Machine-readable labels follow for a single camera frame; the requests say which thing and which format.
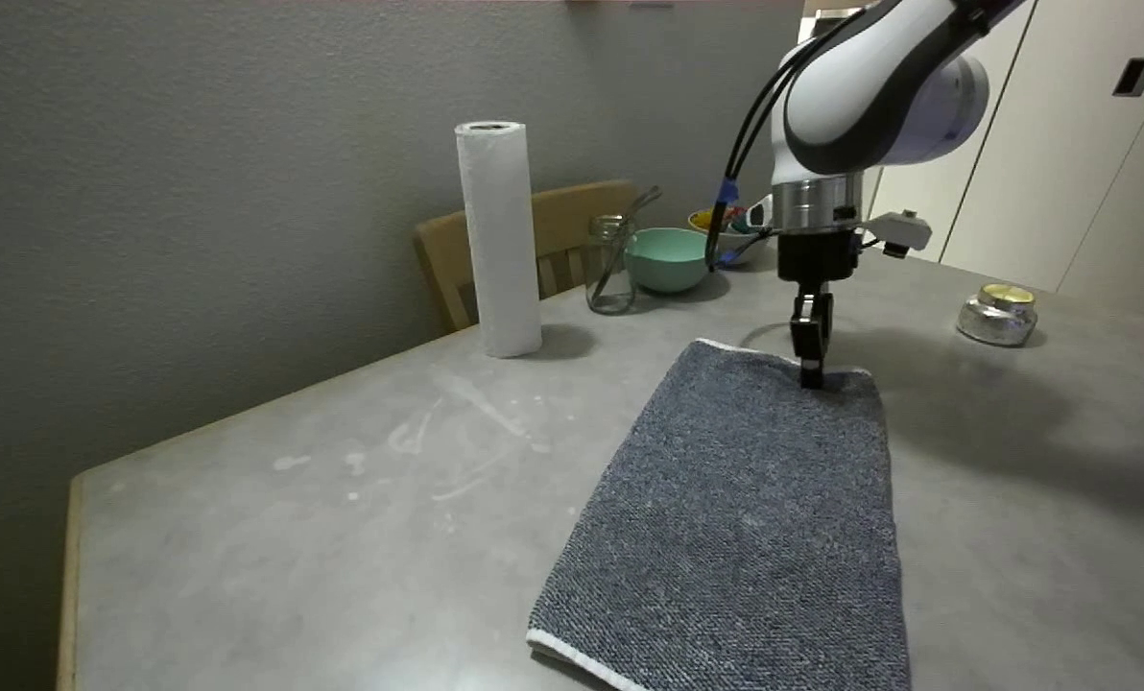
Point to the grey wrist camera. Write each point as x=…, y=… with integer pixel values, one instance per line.
x=900, y=233

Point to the white paper towel roll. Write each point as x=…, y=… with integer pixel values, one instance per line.
x=499, y=244

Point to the tall white cabinet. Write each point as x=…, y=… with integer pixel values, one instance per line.
x=1083, y=168

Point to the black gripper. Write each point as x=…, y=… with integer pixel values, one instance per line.
x=819, y=260

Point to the dark grey striped towel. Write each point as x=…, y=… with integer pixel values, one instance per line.
x=749, y=512

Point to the silver jar gold lid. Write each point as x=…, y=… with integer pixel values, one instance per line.
x=997, y=320

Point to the yellow toy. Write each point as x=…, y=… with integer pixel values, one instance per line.
x=700, y=221

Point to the glass jar with utensils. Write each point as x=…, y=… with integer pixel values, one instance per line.
x=611, y=262

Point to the light wooden chair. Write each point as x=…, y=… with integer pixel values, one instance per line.
x=572, y=211

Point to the teal bowl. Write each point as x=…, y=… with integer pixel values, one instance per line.
x=671, y=260

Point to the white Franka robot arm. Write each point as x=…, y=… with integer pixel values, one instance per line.
x=873, y=88

